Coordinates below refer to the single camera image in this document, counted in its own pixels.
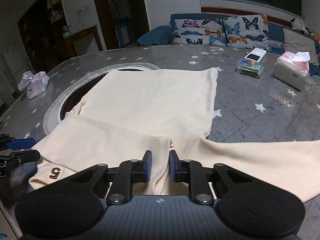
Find large square butterfly cushion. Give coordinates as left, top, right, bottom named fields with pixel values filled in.
left=222, top=14, right=272, bottom=52

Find grey cushion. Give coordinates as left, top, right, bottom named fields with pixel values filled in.
left=282, top=28, right=320, bottom=67

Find blue corner sofa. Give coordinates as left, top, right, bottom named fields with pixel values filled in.
left=136, top=13, right=320, bottom=68

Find cream long-sleeved top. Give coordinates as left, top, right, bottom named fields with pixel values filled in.
left=28, top=68, right=320, bottom=203

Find dark wooden door frame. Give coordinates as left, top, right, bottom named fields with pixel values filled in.
left=90, top=0, right=150, bottom=52

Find white tissue box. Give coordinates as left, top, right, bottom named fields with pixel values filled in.
left=273, top=51, right=310, bottom=90

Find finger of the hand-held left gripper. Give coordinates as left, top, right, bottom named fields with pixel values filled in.
left=0, top=149, right=41, bottom=178
left=0, top=134, right=36, bottom=152

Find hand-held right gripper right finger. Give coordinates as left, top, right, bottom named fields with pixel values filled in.
left=169, top=149, right=255, bottom=205

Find clear plastic box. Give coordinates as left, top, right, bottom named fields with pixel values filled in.
left=236, top=58, right=265, bottom=79

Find black and white plush toy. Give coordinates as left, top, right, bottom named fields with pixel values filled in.
left=290, top=17, right=313, bottom=34

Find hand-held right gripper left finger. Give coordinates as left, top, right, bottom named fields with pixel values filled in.
left=64, top=150, right=153, bottom=205

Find white remote control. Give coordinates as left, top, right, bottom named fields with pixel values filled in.
left=244, top=47, right=267, bottom=63

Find pink plastic bag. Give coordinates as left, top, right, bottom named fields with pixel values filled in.
left=18, top=70, right=50, bottom=99

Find wide butterfly cushion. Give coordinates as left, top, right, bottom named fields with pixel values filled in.
left=172, top=18, right=227, bottom=47

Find grey star-printed table cover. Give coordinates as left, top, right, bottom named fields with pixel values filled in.
left=0, top=44, right=320, bottom=240

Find dark wooden display cabinet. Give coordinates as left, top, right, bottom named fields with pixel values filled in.
left=17, top=0, right=69, bottom=65

